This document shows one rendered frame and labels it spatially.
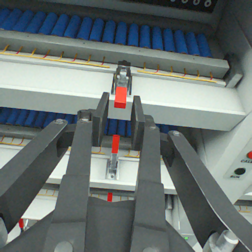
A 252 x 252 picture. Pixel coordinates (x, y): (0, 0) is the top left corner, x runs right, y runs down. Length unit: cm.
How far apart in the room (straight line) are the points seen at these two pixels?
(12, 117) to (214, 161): 42
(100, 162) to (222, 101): 25
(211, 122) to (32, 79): 26
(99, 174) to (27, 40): 26
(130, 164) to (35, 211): 30
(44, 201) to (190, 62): 49
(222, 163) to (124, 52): 25
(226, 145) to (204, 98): 9
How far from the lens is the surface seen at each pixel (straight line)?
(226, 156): 35
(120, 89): 20
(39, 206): 57
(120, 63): 25
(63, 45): 29
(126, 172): 38
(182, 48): 32
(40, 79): 28
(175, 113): 27
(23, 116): 46
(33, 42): 31
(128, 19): 36
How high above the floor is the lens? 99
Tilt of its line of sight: 37 degrees down
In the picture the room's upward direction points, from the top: 8 degrees clockwise
